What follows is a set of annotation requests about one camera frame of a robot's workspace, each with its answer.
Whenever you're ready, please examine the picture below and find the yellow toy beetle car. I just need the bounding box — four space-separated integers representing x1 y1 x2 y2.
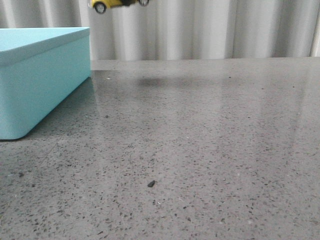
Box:
87 0 150 15

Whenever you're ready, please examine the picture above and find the light blue storage box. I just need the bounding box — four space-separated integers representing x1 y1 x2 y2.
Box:
0 27 91 140

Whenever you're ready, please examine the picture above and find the small black debris piece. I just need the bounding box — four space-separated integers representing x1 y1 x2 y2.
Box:
147 180 156 188

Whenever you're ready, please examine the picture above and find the grey pleated curtain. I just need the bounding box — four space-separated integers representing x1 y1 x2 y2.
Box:
0 0 320 61

